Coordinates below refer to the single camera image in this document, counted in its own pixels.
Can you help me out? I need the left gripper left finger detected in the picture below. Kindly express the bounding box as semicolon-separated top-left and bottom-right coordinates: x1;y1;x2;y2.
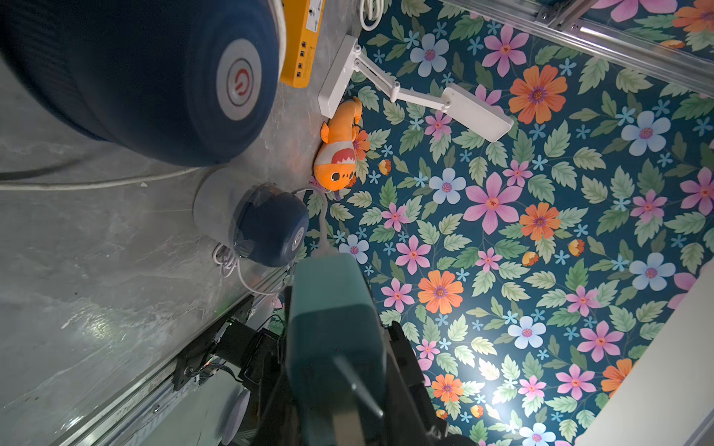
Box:
253;384;296;446

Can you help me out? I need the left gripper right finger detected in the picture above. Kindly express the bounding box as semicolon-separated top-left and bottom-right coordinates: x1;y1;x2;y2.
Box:
386;323;446;445

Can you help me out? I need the green charger adapter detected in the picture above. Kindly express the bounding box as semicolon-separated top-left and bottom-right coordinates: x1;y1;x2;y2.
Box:
286;254;387;445

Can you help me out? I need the blue meat grinder front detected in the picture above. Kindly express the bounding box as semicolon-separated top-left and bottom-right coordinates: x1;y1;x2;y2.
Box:
193;167;309;268

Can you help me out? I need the blue meat grinder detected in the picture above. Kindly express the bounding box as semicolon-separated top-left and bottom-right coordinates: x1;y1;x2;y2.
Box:
193;167;309;268
1;1;284;167

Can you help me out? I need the orange clownfish plush toy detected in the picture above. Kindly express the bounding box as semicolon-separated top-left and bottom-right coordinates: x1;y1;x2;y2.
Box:
313;98;370;191

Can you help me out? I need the white folding desk lamp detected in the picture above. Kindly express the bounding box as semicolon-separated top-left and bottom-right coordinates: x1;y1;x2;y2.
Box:
317;34;514;144

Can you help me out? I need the orange power strip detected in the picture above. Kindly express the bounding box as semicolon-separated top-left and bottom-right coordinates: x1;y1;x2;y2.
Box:
280;0;325;88

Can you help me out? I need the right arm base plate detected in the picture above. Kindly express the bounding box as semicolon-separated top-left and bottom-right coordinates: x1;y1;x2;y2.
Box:
172;295;280;391

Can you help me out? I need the white lamp cord bundle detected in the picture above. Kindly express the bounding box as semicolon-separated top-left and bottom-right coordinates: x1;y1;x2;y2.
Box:
359;0;386;32

